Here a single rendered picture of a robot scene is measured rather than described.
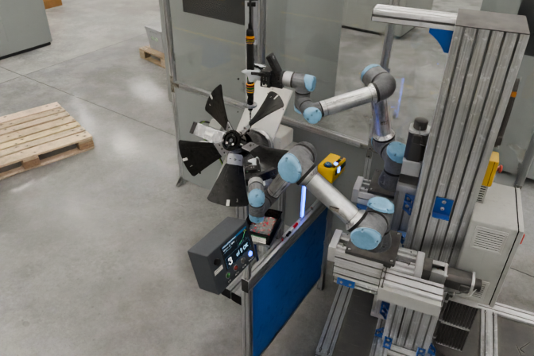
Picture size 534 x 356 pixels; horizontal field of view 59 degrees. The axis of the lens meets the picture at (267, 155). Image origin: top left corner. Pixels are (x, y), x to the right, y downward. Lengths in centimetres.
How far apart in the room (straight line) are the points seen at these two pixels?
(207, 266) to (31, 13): 654
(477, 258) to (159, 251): 229
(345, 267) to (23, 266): 245
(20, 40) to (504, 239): 705
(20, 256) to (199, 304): 145
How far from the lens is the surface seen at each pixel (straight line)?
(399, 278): 223
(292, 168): 195
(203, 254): 184
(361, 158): 311
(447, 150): 208
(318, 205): 270
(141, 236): 386
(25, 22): 796
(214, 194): 257
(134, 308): 337
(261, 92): 290
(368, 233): 197
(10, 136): 532
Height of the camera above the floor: 253
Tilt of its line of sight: 32 degrees down
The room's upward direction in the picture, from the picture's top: 1 degrees clockwise
